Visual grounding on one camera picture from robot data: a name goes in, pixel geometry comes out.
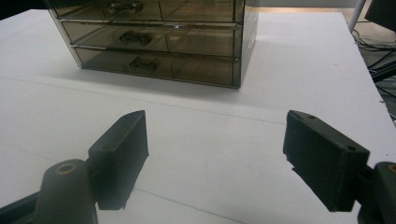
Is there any bundle of floor cables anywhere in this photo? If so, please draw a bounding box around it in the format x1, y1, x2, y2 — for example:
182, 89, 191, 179
353, 29, 396, 94

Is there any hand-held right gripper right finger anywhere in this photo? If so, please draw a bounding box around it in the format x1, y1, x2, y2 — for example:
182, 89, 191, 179
282, 109, 371, 213

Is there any white metal desk frame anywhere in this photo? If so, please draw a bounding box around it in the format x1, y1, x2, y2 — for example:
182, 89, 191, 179
347, 0, 367, 33

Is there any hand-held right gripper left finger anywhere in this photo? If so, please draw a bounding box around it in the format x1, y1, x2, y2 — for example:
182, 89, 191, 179
88, 110, 149, 211

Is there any smoky transparent drawer cabinet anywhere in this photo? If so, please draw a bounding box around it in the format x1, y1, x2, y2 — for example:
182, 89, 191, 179
46, 0, 260, 90

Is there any white table cover sheet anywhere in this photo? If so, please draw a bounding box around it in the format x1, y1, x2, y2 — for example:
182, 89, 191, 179
0, 8, 396, 224

